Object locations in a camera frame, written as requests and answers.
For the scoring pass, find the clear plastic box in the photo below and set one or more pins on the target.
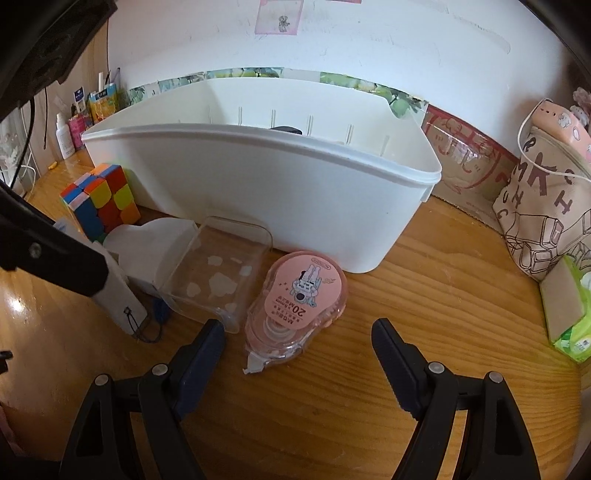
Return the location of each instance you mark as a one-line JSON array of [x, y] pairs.
[[217, 272]]

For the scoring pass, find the pink can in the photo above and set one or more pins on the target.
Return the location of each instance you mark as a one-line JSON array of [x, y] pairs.
[[79, 129]]

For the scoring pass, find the white spray bottle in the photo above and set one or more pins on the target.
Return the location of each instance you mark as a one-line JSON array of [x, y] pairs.
[[65, 141]]

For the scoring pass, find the white plastic storage box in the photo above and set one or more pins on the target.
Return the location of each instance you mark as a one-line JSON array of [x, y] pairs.
[[277, 194]]

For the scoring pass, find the white toy camera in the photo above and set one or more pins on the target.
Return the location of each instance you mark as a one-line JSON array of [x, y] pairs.
[[117, 290]]

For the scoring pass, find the multicoloured puzzle cube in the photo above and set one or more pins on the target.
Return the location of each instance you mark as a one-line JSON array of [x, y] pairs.
[[106, 198]]

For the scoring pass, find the beige patterned bag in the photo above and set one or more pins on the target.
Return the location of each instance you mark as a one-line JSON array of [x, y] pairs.
[[540, 221]]

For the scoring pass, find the pink spotted case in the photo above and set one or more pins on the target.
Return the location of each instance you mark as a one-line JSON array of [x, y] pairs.
[[563, 124]]

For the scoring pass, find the white tube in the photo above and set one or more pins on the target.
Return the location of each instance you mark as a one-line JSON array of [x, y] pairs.
[[100, 83]]

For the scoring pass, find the white lace curtain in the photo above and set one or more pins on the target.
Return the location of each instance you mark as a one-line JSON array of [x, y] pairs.
[[9, 152]]

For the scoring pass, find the green leaf wall panel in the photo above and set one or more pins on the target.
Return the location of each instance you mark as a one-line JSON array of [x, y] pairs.
[[351, 81]]

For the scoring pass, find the red print cardboard panel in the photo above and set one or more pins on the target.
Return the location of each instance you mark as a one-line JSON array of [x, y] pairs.
[[461, 161]]

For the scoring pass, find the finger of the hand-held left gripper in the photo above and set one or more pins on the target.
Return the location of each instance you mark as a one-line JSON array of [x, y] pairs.
[[46, 254], [3, 357]]

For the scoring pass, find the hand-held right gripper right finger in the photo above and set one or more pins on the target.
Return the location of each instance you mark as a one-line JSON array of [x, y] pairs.
[[397, 369]]

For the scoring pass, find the pink correction tape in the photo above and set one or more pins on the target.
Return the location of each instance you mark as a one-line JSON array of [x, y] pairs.
[[300, 295]]

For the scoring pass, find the green tissue pack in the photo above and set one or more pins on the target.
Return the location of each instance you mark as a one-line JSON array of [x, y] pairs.
[[572, 323]]

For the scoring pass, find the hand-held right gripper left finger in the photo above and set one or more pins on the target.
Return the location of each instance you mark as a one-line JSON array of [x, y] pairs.
[[198, 369]]

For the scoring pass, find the orange juice carton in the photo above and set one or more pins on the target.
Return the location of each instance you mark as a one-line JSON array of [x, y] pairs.
[[105, 104]]

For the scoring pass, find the blue and white packet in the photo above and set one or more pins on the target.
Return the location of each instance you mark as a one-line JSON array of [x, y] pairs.
[[79, 101]]

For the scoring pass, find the pink square wall sticker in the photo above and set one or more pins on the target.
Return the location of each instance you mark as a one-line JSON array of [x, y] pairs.
[[279, 18]]

